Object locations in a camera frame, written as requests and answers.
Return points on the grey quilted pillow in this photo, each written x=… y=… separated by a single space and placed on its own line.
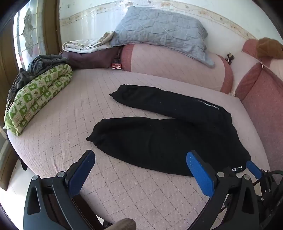
x=159 y=31

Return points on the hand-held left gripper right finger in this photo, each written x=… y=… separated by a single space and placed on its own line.
x=199 y=172

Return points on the beige folded cloth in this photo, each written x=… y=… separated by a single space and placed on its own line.
x=84 y=46

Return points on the white tassel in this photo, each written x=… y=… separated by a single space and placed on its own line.
x=231 y=93

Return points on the green patterned quilt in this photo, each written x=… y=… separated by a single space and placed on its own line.
x=37 y=92

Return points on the brown yarn ball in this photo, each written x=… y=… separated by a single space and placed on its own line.
x=268 y=47

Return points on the dark maroon blanket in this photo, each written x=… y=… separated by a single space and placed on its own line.
x=88 y=58

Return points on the small red packet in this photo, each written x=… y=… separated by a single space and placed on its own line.
x=116 y=65

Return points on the patterned glass window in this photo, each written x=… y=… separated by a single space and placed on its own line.
x=28 y=33

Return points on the grey crumpled clothing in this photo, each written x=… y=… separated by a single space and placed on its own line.
x=42 y=63

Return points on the pink bolster pillow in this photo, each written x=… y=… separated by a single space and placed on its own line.
x=168 y=64

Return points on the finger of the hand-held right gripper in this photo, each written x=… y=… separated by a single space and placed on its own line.
x=254 y=169

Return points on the black pants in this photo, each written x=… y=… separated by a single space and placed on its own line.
x=165 y=143

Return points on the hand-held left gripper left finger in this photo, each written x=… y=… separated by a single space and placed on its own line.
x=83 y=172

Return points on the small black white trinket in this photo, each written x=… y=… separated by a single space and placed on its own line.
x=230 y=58

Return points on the wooden window frame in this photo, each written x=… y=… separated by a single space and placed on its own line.
x=52 y=26

